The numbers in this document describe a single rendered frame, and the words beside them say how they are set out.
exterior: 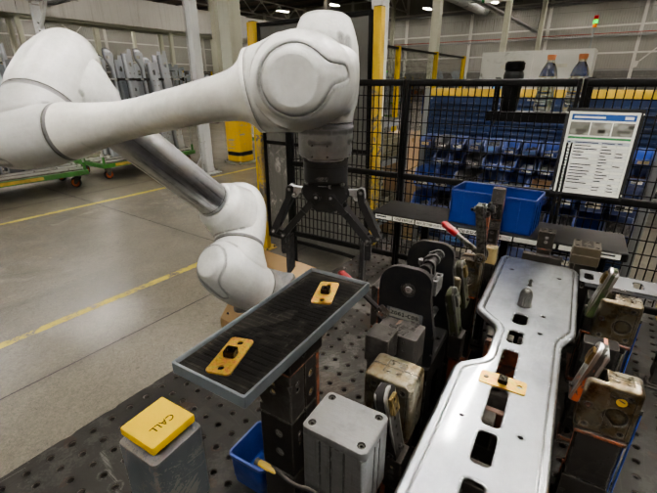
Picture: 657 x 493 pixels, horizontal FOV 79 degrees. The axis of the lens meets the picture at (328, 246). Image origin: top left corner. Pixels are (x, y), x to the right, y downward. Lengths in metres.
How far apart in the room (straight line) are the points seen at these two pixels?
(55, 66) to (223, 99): 0.49
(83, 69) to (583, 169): 1.55
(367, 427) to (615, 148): 1.39
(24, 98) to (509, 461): 0.99
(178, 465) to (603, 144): 1.58
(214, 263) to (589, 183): 1.33
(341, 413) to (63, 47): 0.84
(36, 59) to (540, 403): 1.11
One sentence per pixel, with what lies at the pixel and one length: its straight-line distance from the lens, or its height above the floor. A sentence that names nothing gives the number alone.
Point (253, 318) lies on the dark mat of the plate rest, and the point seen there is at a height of 1.16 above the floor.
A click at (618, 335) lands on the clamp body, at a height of 0.96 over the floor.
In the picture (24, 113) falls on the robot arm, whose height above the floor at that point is 1.49.
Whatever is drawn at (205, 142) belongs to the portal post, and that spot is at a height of 0.56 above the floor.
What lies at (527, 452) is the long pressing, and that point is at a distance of 0.77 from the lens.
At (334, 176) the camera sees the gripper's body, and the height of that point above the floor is 1.39.
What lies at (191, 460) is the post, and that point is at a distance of 0.58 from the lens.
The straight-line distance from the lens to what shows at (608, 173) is 1.74.
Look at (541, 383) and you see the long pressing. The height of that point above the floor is 1.00.
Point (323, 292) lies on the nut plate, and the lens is 0.76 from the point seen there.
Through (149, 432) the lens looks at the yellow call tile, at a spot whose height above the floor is 1.16.
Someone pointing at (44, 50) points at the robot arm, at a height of 1.59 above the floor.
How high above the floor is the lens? 1.53
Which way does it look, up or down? 22 degrees down
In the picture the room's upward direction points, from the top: straight up
